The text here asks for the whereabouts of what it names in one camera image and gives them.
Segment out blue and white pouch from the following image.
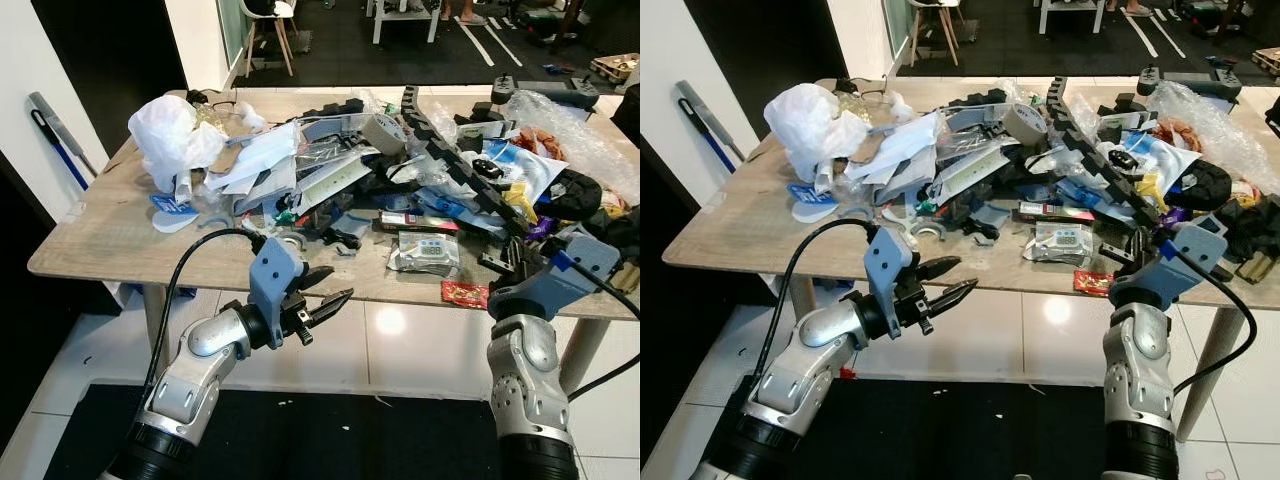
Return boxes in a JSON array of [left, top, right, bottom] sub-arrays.
[[1115, 130, 1201, 191], [478, 140, 568, 204]]

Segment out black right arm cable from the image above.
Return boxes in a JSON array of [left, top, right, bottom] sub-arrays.
[[1172, 245, 1259, 396], [550, 255, 641, 401]]

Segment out white plastic bag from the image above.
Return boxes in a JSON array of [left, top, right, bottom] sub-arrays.
[[128, 95, 227, 193], [765, 83, 869, 183]]

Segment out white chair wooden legs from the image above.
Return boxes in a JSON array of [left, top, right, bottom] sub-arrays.
[[905, 0, 966, 67], [240, 0, 299, 77]]

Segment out yellow plastic item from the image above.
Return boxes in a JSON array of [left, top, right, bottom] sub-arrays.
[[1140, 172, 1171, 216], [500, 180, 536, 226]]

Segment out black plastic clamp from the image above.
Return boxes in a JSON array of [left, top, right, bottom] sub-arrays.
[[960, 205, 1001, 241], [320, 215, 366, 256]]

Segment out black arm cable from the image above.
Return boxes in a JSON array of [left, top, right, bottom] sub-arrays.
[[755, 218, 876, 396], [550, 255, 641, 401], [140, 227, 269, 401], [1172, 245, 1259, 396]]

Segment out grey tape roll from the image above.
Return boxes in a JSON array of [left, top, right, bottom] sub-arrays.
[[360, 113, 406, 156], [1003, 103, 1046, 146]]

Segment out white flat light panel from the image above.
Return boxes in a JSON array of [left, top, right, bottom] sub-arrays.
[[293, 155, 376, 216], [930, 140, 1011, 206]]

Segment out large black floor mat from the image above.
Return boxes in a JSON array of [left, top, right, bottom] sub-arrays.
[[895, 0, 1280, 79], [235, 0, 641, 89]]

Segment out black toothed foam block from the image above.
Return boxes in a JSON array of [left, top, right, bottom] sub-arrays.
[[270, 97, 366, 126], [945, 88, 1011, 113]]

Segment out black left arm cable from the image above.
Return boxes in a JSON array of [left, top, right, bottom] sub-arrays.
[[755, 218, 876, 396], [140, 227, 269, 401]]

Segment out clear bubble wrap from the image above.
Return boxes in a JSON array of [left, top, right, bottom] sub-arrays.
[[1145, 80, 1280, 196], [503, 90, 641, 206]]

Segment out orange coiled item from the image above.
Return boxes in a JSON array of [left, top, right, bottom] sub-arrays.
[[1150, 118, 1206, 153], [520, 128, 568, 161]]

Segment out blue and white card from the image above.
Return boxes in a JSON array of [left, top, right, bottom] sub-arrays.
[[150, 192, 203, 234], [787, 182, 841, 223]]

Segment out dark flat colourful box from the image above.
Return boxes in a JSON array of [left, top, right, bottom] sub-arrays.
[[1018, 202, 1098, 223], [378, 210, 461, 233]]

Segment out silver packet with timer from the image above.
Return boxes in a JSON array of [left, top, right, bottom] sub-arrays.
[[388, 230, 462, 278], [1022, 220, 1093, 268]]

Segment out white stool frame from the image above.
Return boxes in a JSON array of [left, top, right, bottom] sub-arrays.
[[1038, 0, 1106, 36], [372, 0, 441, 46]]

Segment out black cloth cap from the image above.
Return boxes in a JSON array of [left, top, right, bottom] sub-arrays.
[[1180, 160, 1236, 211], [545, 170, 604, 223]]

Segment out blue handled broom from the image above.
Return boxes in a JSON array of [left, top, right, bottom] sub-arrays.
[[675, 80, 746, 173], [28, 92, 101, 191]]

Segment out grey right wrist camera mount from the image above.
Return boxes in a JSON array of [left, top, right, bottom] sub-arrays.
[[488, 232, 623, 321], [1108, 212, 1233, 309]]

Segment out white paper sheets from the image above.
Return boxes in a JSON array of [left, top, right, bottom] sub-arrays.
[[845, 110, 941, 186], [205, 120, 301, 196]]

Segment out black cable drag chain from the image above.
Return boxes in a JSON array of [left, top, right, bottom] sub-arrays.
[[400, 85, 531, 239], [1043, 78, 1166, 229]]

